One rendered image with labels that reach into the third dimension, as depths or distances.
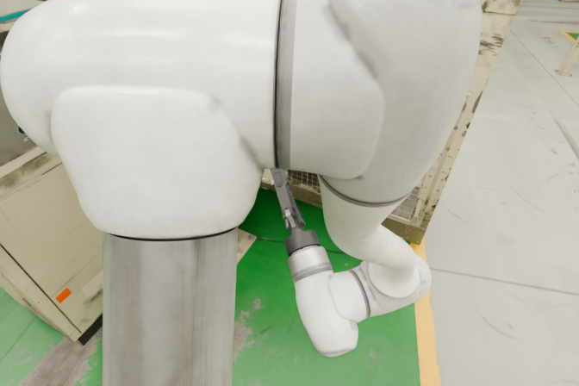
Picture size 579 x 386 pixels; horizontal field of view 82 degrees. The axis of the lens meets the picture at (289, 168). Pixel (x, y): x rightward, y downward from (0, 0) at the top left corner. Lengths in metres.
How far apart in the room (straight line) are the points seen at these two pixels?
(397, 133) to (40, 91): 0.22
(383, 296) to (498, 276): 1.44
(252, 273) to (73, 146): 1.63
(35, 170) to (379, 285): 1.07
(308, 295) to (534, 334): 1.44
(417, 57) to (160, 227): 0.18
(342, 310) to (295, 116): 0.55
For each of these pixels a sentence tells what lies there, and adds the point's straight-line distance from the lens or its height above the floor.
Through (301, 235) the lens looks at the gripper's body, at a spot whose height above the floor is 0.96.
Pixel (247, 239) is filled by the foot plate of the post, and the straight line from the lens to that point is 1.94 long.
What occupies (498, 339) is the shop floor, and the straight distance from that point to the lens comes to 1.91.
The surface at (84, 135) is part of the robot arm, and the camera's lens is 0.23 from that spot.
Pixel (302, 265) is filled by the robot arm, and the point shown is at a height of 0.94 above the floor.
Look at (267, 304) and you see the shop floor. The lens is 1.73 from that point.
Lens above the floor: 1.53
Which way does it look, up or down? 40 degrees down
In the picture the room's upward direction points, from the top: straight up
